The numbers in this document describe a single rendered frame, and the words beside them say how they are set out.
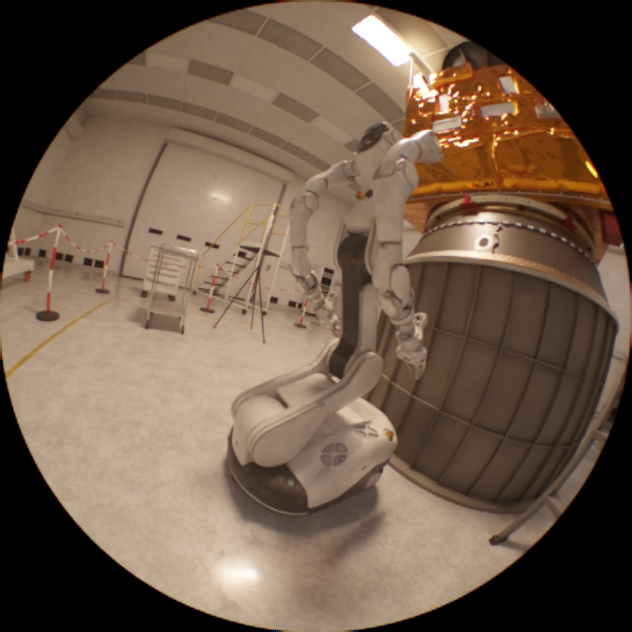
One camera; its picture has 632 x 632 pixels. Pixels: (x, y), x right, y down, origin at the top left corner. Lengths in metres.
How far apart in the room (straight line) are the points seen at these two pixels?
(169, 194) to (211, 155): 1.97
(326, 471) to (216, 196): 7.89
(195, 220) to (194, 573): 7.77
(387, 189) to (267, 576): 1.09
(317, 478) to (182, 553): 0.51
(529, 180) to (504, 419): 1.43
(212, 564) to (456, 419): 1.12
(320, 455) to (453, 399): 0.70
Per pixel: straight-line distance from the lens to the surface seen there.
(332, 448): 0.81
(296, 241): 0.90
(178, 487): 0.97
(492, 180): 1.82
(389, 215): 0.55
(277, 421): 0.69
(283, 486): 0.77
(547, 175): 1.80
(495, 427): 1.22
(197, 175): 8.23
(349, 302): 0.81
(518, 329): 1.16
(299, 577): 0.83
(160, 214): 7.88
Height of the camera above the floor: 0.78
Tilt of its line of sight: 5 degrees down
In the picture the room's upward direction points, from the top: 15 degrees clockwise
